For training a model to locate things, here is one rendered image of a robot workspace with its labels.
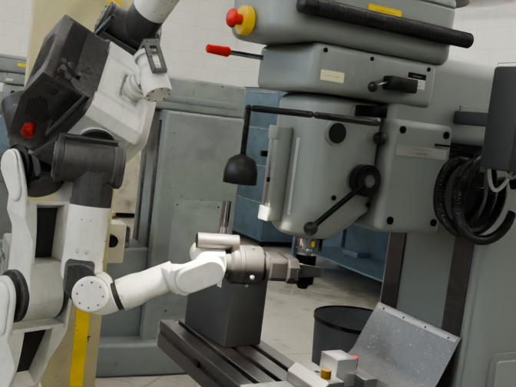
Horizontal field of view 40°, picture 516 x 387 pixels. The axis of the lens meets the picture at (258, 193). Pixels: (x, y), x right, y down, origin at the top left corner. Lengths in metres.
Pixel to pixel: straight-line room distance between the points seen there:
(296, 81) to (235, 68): 9.99
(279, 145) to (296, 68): 0.17
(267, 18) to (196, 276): 0.56
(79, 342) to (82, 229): 1.84
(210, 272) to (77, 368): 1.93
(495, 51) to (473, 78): 5.38
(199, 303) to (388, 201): 0.70
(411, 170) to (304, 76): 0.34
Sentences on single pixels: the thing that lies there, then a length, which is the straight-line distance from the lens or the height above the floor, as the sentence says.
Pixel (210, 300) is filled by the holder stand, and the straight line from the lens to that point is 2.02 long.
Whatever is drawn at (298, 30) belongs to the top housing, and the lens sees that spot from 1.46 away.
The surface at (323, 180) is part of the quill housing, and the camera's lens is 1.54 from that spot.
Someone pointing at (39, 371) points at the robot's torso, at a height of 0.79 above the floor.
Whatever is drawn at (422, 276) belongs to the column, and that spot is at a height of 1.21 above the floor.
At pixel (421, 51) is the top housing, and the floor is 1.75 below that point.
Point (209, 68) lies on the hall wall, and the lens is 11.40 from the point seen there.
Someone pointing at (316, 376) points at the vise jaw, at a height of 1.05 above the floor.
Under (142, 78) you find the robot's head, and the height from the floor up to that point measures 1.62.
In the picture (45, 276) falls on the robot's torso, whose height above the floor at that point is 1.08.
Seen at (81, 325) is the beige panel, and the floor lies 0.55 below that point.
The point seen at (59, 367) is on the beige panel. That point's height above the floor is 0.36.
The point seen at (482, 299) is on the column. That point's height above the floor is 1.20.
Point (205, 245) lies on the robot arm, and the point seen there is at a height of 1.27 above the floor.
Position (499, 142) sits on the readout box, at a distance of 1.52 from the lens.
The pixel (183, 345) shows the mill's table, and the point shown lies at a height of 0.93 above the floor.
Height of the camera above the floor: 1.55
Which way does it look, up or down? 6 degrees down
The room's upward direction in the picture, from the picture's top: 7 degrees clockwise
